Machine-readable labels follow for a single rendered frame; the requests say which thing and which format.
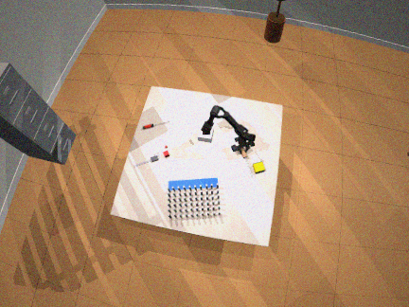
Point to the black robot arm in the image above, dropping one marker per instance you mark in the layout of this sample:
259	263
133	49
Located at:
239	129

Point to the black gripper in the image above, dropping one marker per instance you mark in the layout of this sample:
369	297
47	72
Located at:
243	143

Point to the blue flat strip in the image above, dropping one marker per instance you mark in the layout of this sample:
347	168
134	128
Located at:
192	183

